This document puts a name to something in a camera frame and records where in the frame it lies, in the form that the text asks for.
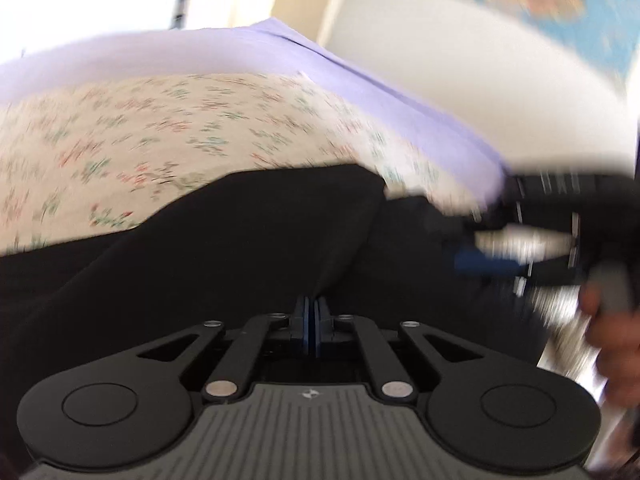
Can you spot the floral patterned cloth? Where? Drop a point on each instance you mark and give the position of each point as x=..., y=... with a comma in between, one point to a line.
x=102, y=158

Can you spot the black pants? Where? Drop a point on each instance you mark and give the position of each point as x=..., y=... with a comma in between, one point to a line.
x=247, y=244

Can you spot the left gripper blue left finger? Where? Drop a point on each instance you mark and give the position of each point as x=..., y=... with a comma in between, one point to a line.
x=300, y=324

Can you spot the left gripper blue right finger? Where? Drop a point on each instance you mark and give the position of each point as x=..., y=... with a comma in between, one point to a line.
x=320, y=325

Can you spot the lavender bed sheet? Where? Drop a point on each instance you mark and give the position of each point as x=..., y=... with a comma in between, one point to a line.
x=269, y=47

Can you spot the person's right hand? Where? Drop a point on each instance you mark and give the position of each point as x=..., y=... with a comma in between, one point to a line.
x=617, y=337

